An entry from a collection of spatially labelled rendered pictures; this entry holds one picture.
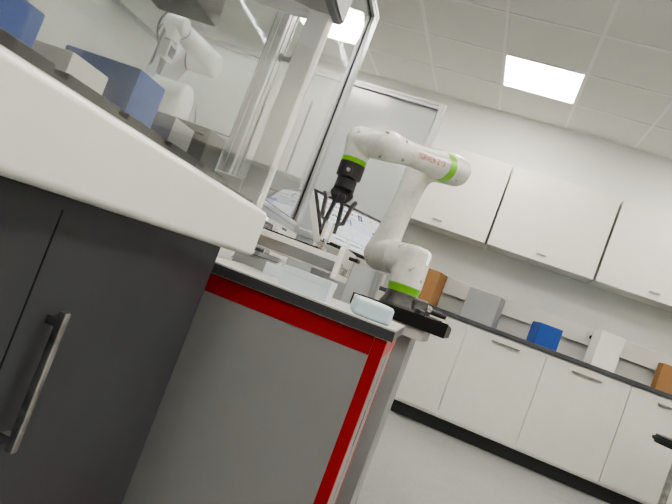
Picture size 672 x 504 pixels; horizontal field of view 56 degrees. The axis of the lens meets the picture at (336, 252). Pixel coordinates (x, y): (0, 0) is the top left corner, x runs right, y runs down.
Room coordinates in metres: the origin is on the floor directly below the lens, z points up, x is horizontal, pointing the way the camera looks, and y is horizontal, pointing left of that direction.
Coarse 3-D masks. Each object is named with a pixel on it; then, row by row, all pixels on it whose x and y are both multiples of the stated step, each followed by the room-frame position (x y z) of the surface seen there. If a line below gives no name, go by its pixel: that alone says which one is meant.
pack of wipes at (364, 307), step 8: (360, 296) 1.47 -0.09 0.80; (352, 304) 1.53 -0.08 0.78; (360, 304) 1.46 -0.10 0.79; (368, 304) 1.46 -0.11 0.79; (376, 304) 1.47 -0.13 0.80; (360, 312) 1.46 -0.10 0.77; (368, 312) 1.46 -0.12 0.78; (376, 312) 1.46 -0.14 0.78; (384, 312) 1.46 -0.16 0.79; (392, 312) 1.47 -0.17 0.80; (376, 320) 1.47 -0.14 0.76; (384, 320) 1.46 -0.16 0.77
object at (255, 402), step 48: (240, 288) 1.49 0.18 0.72; (288, 288) 1.50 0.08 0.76; (192, 336) 1.51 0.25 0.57; (240, 336) 1.49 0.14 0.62; (288, 336) 1.47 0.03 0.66; (336, 336) 1.45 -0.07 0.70; (384, 336) 1.42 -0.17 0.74; (192, 384) 1.50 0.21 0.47; (240, 384) 1.48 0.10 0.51; (288, 384) 1.46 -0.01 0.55; (336, 384) 1.44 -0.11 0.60; (192, 432) 1.49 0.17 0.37; (240, 432) 1.47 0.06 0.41; (288, 432) 1.46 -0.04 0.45; (336, 432) 1.44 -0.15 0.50; (144, 480) 1.50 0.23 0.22; (192, 480) 1.48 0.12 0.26; (240, 480) 1.47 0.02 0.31; (288, 480) 1.45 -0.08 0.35; (336, 480) 1.52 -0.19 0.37
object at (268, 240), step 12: (264, 240) 2.09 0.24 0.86; (276, 240) 2.08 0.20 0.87; (288, 240) 2.08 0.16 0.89; (276, 252) 2.08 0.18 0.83; (288, 252) 2.08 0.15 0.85; (300, 252) 2.07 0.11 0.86; (312, 252) 2.07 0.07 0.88; (324, 252) 2.06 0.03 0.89; (312, 264) 2.06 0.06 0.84; (324, 264) 2.05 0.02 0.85
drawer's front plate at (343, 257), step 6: (342, 252) 2.03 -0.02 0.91; (348, 252) 2.11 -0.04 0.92; (342, 258) 2.03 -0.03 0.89; (348, 258) 2.16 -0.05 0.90; (336, 264) 2.03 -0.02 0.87; (348, 264) 2.21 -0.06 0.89; (336, 270) 2.03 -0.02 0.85; (342, 270) 2.12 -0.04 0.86; (348, 270) 2.26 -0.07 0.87; (330, 276) 2.03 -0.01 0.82; (336, 276) 2.05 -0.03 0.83; (342, 276) 2.17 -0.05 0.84; (342, 282) 2.23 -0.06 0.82
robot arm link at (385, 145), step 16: (368, 144) 2.14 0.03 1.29; (384, 144) 2.09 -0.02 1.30; (400, 144) 2.10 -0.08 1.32; (416, 144) 2.20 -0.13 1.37; (384, 160) 2.13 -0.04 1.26; (400, 160) 2.15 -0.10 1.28; (416, 160) 2.20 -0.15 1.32; (432, 160) 2.26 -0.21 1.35; (448, 160) 2.32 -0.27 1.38; (432, 176) 2.34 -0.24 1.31
